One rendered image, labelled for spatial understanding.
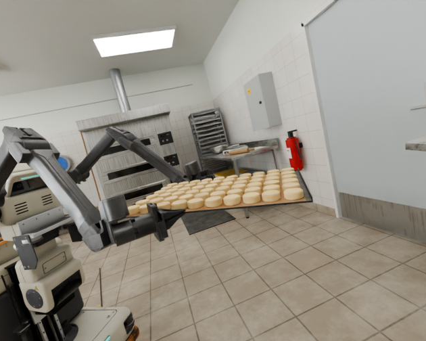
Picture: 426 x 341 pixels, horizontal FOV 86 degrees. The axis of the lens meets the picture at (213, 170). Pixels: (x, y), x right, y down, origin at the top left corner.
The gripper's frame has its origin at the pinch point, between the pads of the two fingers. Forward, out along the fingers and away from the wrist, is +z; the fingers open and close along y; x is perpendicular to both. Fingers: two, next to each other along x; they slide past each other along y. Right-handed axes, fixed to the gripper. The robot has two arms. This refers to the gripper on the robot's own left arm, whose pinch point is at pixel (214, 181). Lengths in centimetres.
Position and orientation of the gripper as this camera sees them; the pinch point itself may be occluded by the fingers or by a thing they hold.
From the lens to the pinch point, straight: 103.8
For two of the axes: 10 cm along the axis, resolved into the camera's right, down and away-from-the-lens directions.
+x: -8.5, 2.5, -4.6
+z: 4.8, 0.3, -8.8
